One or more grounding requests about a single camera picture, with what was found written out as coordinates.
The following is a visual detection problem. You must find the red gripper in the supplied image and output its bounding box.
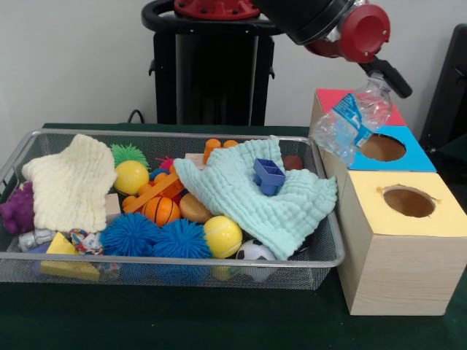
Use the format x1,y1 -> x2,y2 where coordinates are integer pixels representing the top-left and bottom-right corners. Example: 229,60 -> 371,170
305,4 -> 414,99

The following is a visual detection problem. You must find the clear packet with blue print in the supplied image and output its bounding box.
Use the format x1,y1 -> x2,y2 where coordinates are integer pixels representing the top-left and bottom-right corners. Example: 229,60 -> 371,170
309,74 -> 394,167

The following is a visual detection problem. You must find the wooden box with three holes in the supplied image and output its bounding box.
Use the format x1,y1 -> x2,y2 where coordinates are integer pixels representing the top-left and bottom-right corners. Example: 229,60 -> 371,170
308,87 -> 467,316

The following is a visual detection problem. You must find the black upright panel stand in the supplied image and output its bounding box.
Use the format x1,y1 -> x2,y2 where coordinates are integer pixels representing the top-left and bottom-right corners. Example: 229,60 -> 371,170
419,23 -> 467,154

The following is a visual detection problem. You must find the dark green table cloth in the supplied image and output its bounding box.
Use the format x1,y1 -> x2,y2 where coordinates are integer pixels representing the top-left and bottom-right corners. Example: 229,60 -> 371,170
428,144 -> 467,183
0,122 -> 467,350

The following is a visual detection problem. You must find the blue plastic building block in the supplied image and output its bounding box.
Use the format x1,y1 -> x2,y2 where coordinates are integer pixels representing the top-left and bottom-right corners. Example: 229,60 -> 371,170
252,157 -> 287,197

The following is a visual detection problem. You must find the mint green waffle cloth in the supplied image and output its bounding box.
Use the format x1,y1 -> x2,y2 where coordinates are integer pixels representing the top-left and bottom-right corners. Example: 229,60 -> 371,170
173,135 -> 339,260

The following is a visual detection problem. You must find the small black-white soccer ball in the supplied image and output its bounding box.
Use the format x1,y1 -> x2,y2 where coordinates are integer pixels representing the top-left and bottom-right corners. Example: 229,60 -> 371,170
236,238 -> 278,284

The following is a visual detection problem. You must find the yellow tennis ball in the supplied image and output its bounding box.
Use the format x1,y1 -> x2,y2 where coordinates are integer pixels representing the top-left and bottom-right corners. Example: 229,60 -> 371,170
203,215 -> 244,259

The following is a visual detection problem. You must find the blue spiky rubber ball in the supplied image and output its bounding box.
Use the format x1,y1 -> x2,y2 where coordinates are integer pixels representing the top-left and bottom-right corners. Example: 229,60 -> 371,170
99,212 -> 161,257
151,218 -> 212,259

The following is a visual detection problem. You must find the small orange basketball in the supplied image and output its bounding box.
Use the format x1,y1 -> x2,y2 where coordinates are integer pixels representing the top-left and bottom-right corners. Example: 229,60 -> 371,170
141,195 -> 182,227

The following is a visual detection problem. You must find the cream waffle cloth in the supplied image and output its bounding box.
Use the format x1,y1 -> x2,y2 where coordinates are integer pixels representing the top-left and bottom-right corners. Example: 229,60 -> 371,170
21,133 -> 118,234

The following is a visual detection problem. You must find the yellow wedge block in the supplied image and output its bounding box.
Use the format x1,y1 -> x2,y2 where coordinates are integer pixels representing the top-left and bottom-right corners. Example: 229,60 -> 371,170
39,232 -> 100,281

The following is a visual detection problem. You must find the purple knobbly rubber toy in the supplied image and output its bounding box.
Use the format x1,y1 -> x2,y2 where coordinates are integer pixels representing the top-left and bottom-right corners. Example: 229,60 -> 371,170
0,181 -> 36,235

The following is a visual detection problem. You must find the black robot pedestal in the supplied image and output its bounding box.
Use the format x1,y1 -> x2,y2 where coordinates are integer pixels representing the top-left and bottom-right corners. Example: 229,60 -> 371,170
141,0 -> 293,127

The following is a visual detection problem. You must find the silver wire mesh bin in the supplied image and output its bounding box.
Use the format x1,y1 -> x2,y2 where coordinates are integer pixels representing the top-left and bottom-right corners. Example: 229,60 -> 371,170
0,128 -> 347,291

